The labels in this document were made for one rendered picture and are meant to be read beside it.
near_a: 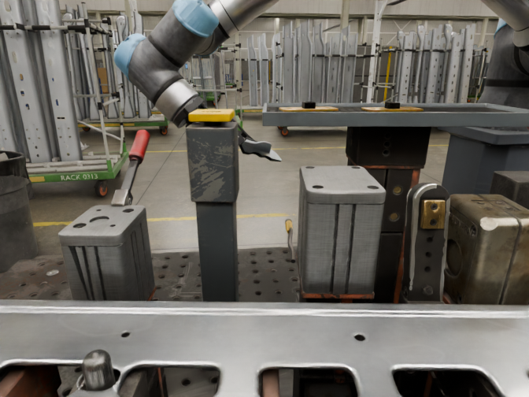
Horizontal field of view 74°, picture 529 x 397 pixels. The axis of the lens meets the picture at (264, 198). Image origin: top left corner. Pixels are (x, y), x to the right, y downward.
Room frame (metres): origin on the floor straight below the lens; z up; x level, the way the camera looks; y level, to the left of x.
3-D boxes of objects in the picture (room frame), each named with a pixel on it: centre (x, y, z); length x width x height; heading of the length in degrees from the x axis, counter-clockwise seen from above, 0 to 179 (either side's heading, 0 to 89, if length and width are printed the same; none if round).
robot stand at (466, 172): (0.80, -0.54, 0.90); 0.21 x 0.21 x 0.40; 6
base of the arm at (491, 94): (0.80, -0.54, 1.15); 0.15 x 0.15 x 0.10
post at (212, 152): (0.54, 0.08, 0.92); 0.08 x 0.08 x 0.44; 89
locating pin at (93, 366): (0.20, 0.12, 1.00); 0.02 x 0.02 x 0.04
